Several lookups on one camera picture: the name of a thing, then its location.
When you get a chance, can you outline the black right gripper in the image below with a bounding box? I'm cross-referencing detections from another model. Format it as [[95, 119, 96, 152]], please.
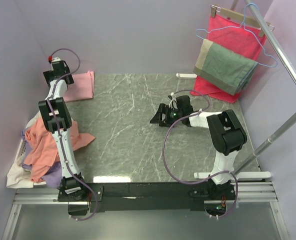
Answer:
[[150, 104, 183, 128]]

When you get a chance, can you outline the pink t-shirt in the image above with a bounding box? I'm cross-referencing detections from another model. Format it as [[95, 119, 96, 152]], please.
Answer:
[[64, 71, 95, 102]]

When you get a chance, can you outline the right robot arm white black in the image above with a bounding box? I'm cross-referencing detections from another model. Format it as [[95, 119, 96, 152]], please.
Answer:
[[149, 93, 247, 200]]

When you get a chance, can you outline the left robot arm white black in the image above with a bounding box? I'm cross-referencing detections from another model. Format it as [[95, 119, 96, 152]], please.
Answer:
[[38, 56, 88, 201]]

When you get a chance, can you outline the white rack foot rear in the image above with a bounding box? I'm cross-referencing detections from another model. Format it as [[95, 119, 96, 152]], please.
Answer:
[[176, 73, 197, 79]]

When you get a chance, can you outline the white rack foot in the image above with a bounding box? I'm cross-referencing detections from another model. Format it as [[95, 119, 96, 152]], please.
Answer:
[[176, 73, 197, 79], [194, 171, 272, 181]]

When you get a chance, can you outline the salmon orange t-shirt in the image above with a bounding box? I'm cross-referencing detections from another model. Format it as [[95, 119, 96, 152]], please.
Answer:
[[24, 117, 95, 183]]

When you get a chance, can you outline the green beige folded cloth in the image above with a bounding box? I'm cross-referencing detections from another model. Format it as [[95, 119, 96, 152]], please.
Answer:
[[193, 39, 258, 95]]

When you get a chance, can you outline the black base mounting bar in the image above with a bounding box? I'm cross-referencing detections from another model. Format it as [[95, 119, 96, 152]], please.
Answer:
[[58, 182, 236, 213]]

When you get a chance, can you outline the white laundry basket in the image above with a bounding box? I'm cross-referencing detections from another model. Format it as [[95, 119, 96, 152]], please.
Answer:
[[16, 139, 46, 187]]

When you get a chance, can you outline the lavender purple t-shirt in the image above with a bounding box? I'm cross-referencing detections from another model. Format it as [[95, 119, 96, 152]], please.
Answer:
[[21, 128, 62, 188]]

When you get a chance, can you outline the white rack foot front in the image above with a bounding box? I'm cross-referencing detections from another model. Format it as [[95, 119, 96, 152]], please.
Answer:
[[194, 171, 272, 181]]

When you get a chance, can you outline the white cream t-shirt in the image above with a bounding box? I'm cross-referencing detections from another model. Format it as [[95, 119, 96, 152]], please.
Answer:
[[6, 112, 41, 189]]

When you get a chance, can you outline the red mesh laundry bag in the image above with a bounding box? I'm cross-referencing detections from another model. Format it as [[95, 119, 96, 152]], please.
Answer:
[[194, 14, 266, 103]]

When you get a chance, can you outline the wooden clip hanger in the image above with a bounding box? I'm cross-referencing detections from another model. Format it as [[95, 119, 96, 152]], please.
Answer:
[[211, 5, 264, 37]]

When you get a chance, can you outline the silver clothes rack pole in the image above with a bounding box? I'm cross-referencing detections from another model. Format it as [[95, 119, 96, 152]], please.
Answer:
[[233, 0, 296, 175]]

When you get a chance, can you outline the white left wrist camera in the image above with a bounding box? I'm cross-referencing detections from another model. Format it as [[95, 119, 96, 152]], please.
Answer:
[[48, 56, 61, 64]]

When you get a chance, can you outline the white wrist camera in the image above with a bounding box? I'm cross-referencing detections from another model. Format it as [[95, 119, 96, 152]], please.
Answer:
[[48, 56, 61, 64], [168, 92, 178, 109]]

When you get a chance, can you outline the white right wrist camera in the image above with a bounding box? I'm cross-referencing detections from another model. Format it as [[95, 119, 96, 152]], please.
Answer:
[[168, 92, 178, 109]]

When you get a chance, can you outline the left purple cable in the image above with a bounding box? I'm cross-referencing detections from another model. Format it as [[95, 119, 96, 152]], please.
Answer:
[[47, 48, 101, 222]]

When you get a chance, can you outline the blue wire hanger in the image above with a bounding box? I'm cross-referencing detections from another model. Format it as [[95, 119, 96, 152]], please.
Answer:
[[195, 3, 278, 68]]

